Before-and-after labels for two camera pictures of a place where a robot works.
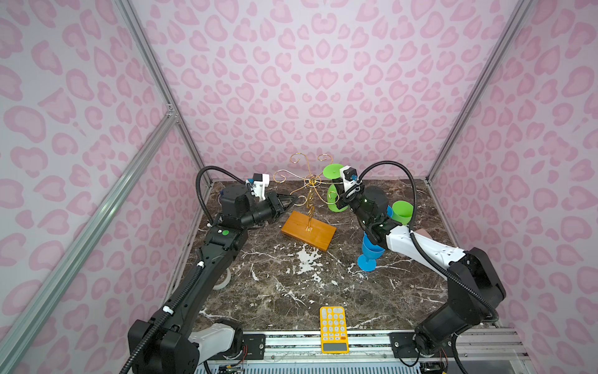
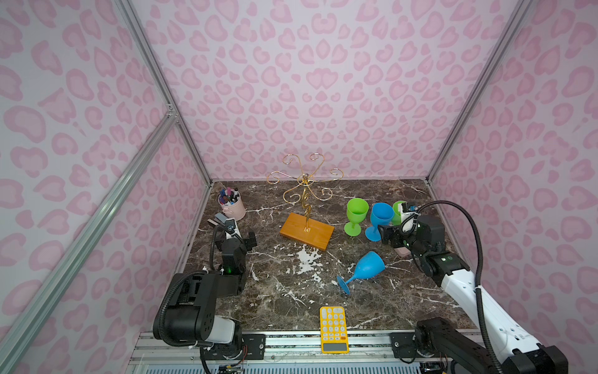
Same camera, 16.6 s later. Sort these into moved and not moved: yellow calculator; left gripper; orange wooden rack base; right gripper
Moved: left gripper; right gripper
Not moved: yellow calculator; orange wooden rack base
